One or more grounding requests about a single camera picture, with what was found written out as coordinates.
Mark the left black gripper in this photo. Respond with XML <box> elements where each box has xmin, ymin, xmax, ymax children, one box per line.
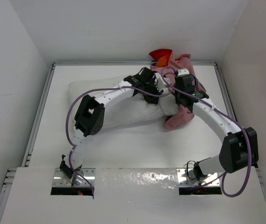
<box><xmin>142</xmin><ymin>81</ymin><xmax>163</xmax><ymax>104</ymax></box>

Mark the white pillow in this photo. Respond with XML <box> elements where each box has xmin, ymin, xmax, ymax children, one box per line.
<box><xmin>68</xmin><ymin>76</ymin><xmax>166</xmax><ymax>128</ymax></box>

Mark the red patterned pillowcase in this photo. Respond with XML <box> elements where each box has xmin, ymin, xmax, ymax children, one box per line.
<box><xmin>149</xmin><ymin>49</ymin><xmax>206</xmax><ymax>129</ymax></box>

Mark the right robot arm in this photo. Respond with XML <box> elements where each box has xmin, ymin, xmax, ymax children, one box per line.
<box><xmin>174</xmin><ymin>70</ymin><xmax>259</xmax><ymax>181</ymax></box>

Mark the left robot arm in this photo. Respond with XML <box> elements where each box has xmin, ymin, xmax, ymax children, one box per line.
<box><xmin>65</xmin><ymin>67</ymin><xmax>164</xmax><ymax>148</ymax></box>

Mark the white front cover board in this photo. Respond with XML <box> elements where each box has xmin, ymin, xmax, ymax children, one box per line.
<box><xmin>1</xmin><ymin>168</ymin><xmax>266</xmax><ymax>224</ymax></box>

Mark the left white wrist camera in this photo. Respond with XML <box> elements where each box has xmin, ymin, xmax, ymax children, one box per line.
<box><xmin>156</xmin><ymin>77</ymin><xmax>169</xmax><ymax>92</ymax></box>

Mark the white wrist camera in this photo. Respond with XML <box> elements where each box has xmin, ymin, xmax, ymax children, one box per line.
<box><xmin>177</xmin><ymin>69</ymin><xmax>190</xmax><ymax>76</ymax></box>
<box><xmin>156</xmin><ymin>77</ymin><xmax>169</xmax><ymax>92</ymax></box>

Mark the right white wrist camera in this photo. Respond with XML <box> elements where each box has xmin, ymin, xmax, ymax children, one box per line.
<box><xmin>177</xmin><ymin>69</ymin><xmax>190</xmax><ymax>76</ymax></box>

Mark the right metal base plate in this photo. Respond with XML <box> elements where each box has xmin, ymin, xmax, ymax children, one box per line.
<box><xmin>176</xmin><ymin>168</ymin><xmax>220</xmax><ymax>188</ymax></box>

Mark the metal base plate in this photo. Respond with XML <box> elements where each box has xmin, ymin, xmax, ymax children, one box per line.
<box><xmin>52</xmin><ymin>168</ymin><xmax>96</xmax><ymax>187</ymax></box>
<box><xmin>176</xmin><ymin>168</ymin><xmax>220</xmax><ymax>188</ymax></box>

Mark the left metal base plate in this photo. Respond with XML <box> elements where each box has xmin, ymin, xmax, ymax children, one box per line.
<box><xmin>52</xmin><ymin>168</ymin><xmax>96</xmax><ymax>187</ymax></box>

